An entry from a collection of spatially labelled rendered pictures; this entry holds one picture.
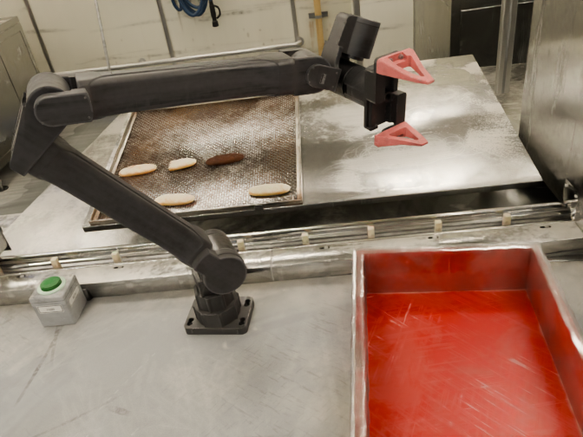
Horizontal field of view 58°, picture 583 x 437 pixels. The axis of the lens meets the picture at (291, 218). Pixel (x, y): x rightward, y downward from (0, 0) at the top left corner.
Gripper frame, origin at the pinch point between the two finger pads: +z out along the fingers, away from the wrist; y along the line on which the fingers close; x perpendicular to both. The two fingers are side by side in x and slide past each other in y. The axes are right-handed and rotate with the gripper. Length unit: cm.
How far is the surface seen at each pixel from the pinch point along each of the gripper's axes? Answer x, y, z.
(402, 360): 11.7, 36.7, 10.5
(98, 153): 22, 50, -118
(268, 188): 3, 33, -42
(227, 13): -163, 93, -357
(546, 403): 2.4, 34.8, 29.8
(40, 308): 57, 37, -42
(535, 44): -54, 8, -16
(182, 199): 20, 35, -53
